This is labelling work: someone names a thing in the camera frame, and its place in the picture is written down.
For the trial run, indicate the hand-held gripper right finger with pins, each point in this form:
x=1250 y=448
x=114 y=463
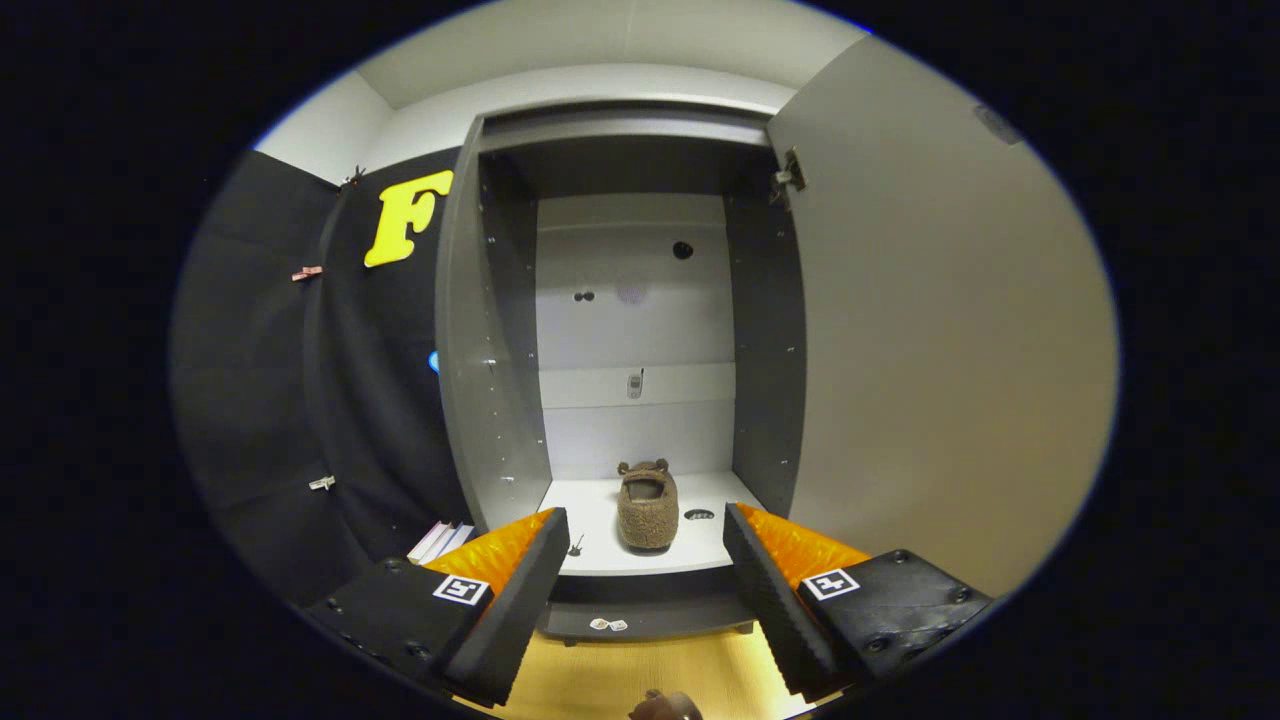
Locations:
x=775 y=605

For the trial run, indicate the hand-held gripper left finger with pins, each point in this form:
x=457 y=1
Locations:
x=515 y=615

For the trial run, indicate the brown fuzzy shoe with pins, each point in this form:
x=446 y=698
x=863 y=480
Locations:
x=647 y=510

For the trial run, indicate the grey shoe cabinet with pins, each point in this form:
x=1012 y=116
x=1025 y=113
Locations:
x=480 y=350

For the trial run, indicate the metal door hinge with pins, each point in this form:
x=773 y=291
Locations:
x=790 y=178

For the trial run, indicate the blue book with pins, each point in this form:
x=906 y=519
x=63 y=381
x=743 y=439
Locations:
x=462 y=538

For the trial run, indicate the silver clip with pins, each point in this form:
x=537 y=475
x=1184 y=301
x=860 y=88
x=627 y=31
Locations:
x=322 y=483

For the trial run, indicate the black backdrop cloth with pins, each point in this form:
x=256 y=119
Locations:
x=260 y=400

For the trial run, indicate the red clip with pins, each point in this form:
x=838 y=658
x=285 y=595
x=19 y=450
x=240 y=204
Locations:
x=307 y=272

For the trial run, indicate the black binder clip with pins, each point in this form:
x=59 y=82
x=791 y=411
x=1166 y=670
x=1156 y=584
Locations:
x=354 y=178

